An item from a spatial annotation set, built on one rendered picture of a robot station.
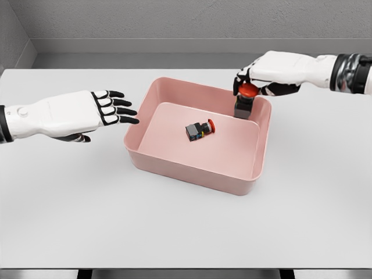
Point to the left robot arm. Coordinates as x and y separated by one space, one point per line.
21 119

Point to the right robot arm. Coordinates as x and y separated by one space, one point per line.
340 72

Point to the pink plastic basket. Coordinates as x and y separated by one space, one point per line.
200 151

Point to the red button industrial switch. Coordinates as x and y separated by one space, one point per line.
245 100
199 130

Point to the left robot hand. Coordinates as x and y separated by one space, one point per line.
72 112

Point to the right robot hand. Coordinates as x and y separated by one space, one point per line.
276 69

